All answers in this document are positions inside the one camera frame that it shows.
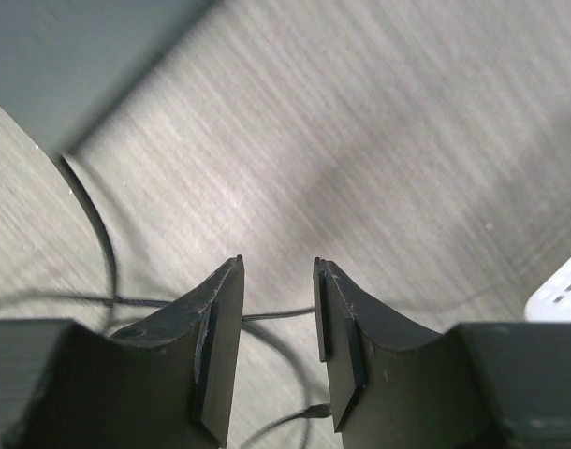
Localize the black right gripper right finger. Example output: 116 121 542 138
314 258 571 448

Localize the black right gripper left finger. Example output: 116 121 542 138
0 256 244 448

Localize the black network switch box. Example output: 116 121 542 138
0 0 212 160

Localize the white plastic mesh basket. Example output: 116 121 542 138
524 257 571 323

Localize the thin black adapter cord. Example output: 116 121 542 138
0 152 317 328

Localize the black mains power cord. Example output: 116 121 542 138
228 322 333 449

